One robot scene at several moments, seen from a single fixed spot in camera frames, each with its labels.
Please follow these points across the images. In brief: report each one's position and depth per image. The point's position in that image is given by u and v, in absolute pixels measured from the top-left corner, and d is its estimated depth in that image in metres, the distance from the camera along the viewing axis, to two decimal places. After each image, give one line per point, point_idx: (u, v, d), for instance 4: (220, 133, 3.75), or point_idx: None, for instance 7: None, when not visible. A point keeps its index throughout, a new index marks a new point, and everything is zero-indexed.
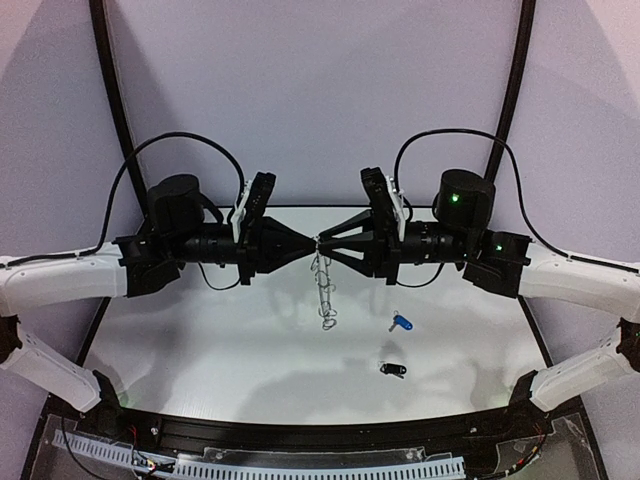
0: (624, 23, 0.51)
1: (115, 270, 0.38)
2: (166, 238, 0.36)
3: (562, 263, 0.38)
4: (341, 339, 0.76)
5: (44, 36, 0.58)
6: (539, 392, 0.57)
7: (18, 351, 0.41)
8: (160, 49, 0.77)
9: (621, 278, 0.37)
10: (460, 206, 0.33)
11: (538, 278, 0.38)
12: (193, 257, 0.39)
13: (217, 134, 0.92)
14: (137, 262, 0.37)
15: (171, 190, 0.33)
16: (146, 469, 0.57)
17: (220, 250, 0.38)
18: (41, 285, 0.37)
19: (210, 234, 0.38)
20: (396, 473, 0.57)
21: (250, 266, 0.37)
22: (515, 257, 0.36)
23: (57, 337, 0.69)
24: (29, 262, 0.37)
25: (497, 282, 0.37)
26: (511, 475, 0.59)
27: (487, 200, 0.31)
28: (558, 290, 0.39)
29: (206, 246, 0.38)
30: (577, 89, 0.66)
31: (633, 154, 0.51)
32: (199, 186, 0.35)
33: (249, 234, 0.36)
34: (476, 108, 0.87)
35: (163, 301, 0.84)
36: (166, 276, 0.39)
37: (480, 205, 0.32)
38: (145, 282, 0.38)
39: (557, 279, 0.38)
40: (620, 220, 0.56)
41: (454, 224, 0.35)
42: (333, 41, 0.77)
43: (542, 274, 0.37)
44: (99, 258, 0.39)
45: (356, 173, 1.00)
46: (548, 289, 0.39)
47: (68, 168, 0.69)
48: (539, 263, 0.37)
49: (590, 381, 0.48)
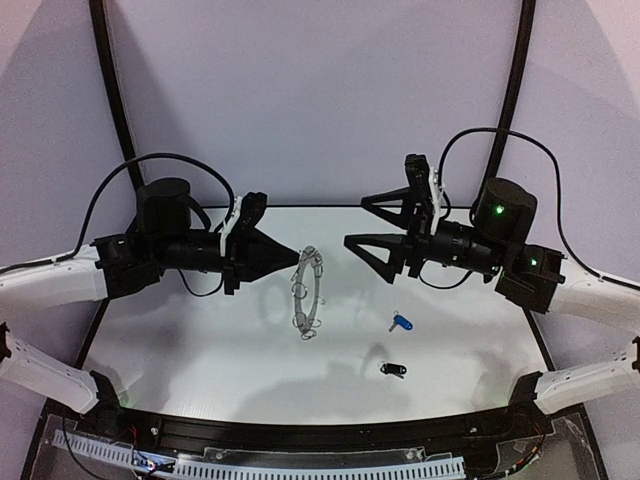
0: (624, 26, 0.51)
1: (92, 274, 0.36)
2: (151, 239, 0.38)
3: (594, 281, 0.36)
4: (341, 339, 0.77)
5: (44, 35, 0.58)
6: (544, 395, 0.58)
7: (8, 360, 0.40)
8: (160, 48, 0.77)
9: None
10: (502, 217, 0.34)
11: (566, 295, 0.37)
12: (175, 261, 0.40)
13: (217, 134, 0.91)
14: (116, 262, 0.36)
15: (162, 192, 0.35)
16: (146, 469, 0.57)
17: (203, 257, 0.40)
18: (21, 294, 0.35)
19: (196, 241, 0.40)
20: (396, 473, 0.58)
21: (234, 276, 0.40)
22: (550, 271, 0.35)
23: (55, 338, 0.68)
24: (6, 271, 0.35)
25: (528, 297, 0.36)
26: (511, 474, 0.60)
27: (531, 214, 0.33)
28: (579, 306, 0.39)
29: (190, 252, 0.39)
30: (577, 91, 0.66)
31: (633, 156, 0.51)
32: (189, 191, 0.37)
33: (235, 248, 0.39)
34: (477, 109, 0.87)
35: (162, 300, 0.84)
36: (146, 279, 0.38)
37: (522, 219, 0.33)
38: (124, 284, 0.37)
39: (586, 296, 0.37)
40: (621, 222, 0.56)
41: (492, 233, 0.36)
42: (334, 41, 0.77)
43: (569, 292, 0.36)
44: (76, 262, 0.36)
45: (356, 173, 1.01)
46: (573, 304, 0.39)
47: (68, 167, 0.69)
48: (570, 281, 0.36)
49: (595, 391, 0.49)
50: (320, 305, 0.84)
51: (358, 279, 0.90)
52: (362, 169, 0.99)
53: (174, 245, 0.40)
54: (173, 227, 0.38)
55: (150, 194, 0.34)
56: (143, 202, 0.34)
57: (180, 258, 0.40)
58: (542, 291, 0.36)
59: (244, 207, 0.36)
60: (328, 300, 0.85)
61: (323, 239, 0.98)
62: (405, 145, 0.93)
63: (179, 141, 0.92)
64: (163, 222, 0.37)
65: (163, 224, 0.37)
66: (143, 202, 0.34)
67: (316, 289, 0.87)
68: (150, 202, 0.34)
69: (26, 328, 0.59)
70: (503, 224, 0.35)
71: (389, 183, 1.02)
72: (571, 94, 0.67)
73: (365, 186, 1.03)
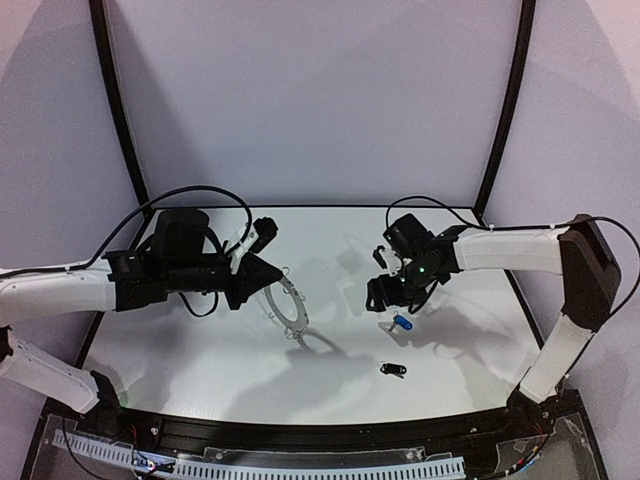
0: (614, 29, 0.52)
1: (105, 284, 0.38)
2: (165, 259, 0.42)
3: (486, 235, 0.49)
4: (343, 340, 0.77)
5: (45, 36, 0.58)
6: (528, 382, 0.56)
7: (11, 358, 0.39)
8: (160, 49, 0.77)
9: (534, 235, 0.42)
10: (394, 242, 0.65)
11: (469, 250, 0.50)
12: (185, 284, 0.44)
13: (217, 133, 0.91)
14: (128, 276, 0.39)
15: (185, 219, 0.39)
16: (146, 469, 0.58)
17: (216, 277, 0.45)
18: (29, 299, 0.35)
19: (209, 263, 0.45)
20: (396, 473, 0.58)
21: (238, 294, 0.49)
22: (450, 236, 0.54)
23: (56, 338, 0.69)
24: (21, 274, 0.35)
25: (438, 261, 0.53)
26: (511, 474, 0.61)
27: (400, 222, 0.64)
28: (493, 258, 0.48)
29: (204, 272, 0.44)
30: (571, 92, 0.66)
31: (622, 155, 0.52)
32: (208, 221, 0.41)
33: (245, 264, 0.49)
34: (474, 108, 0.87)
35: (165, 310, 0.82)
36: (152, 294, 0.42)
37: (402, 228, 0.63)
38: (132, 297, 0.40)
39: (480, 247, 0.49)
40: (608, 221, 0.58)
41: (405, 249, 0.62)
42: (333, 40, 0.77)
43: (471, 247, 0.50)
44: (90, 272, 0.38)
45: (356, 173, 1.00)
46: (483, 258, 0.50)
47: (69, 167, 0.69)
48: (467, 239, 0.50)
49: (564, 362, 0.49)
50: (321, 305, 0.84)
51: (359, 280, 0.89)
52: (362, 169, 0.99)
53: (186, 267, 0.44)
54: (187, 252, 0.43)
55: (174, 219, 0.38)
56: (167, 226, 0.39)
57: (189, 279, 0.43)
58: (448, 254, 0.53)
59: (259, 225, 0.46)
60: (329, 300, 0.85)
61: (322, 239, 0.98)
62: (405, 145, 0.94)
63: (178, 140, 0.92)
64: (178, 244, 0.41)
65: (178, 248, 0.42)
66: (167, 226, 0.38)
67: (315, 289, 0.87)
68: (174, 225, 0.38)
69: (27, 332, 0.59)
70: (402, 245, 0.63)
71: (389, 182, 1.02)
72: (565, 94, 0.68)
73: (364, 186, 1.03)
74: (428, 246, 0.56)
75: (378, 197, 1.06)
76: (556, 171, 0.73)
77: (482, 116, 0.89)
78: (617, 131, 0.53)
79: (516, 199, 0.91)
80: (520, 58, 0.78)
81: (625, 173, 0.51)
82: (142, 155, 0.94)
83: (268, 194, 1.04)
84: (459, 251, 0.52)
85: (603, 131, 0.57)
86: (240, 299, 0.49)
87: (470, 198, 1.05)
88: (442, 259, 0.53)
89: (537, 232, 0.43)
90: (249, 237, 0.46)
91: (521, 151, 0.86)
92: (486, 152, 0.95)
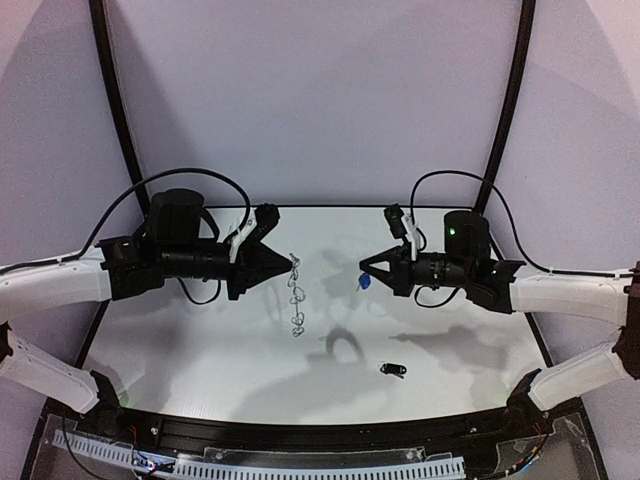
0: (613, 30, 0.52)
1: (98, 273, 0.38)
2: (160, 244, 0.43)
3: (546, 278, 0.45)
4: (342, 338, 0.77)
5: (45, 35, 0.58)
6: (538, 388, 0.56)
7: (10, 358, 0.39)
8: (160, 48, 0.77)
9: (603, 284, 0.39)
10: (454, 236, 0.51)
11: (526, 292, 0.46)
12: (178, 268, 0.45)
13: (216, 131, 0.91)
14: (121, 263, 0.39)
15: (177, 200, 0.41)
16: (146, 470, 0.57)
17: (213, 264, 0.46)
18: (23, 294, 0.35)
19: (205, 250, 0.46)
20: (396, 473, 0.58)
21: (235, 283, 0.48)
22: (506, 271, 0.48)
23: (57, 337, 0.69)
24: (13, 269, 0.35)
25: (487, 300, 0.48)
26: (511, 474, 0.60)
27: (473, 229, 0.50)
28: (555, 304, 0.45)
29: (200, 259, 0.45)
30: (570, 92, 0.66)
31: (620, 155, 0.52)
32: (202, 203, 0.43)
33: (244, 251, 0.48)
34: (475, 108, 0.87)
35: (165, 309, 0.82)
36: (147, 280, 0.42)
37: (471, 234, 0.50)
38: (125, 284, 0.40)
39: (544, 292, 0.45)
40: (607, 221, 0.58)
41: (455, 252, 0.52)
42: (334, 40, 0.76)
43: (528, 290, 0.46)
44: (82, 262, 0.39)
45: (356, 172, 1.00)
46: (542, 302, 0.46)
47: (68, 165, 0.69)
48: (522, 280, 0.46)
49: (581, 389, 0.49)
50: (322, 305, 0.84)
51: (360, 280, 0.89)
52: (362, 168, 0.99)
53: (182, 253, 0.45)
54: (183, 237, 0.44)
55: (167, 200, 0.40)
56: (160, 207, 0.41)
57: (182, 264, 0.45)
58: (501, 294, 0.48)
59: (258, 214, 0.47)
60: (329, 300, 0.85)
61: (323, 239, 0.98)
62: (405, 144, 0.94)
63: (178, 140, 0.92)
64: (173, 227, 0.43)
65: (174, 232, 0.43)
66: (160, 207, 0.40)
67: (316, 289, 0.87)
68: (168, 207, 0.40)
69: (25, 332, 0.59)
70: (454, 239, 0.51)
71: (390, 182, 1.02)
72: (564, 94, 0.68)
73: (364, 186, 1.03)
74: (484, 278, 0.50)
75: (378, 197, 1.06)
76: (556, 170, 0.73)
77: (483, 117, 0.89)
78: (617, 131, 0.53)
79: (515, 199, 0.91)
80: (520, 58, 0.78)
81: (624, 173, 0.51)
82: (142, 156, 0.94)
83: (268, 194, 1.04)
84: (515, 292, 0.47)
85: (603, 130, 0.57)
86: (237, 288, 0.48)
87: (470, 198, 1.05)
88: (492, 298, 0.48)
89: (603, 279, 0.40)
90: (248, 224, 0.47)
91: (521, 151, 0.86)
92: (486, 153, 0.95)
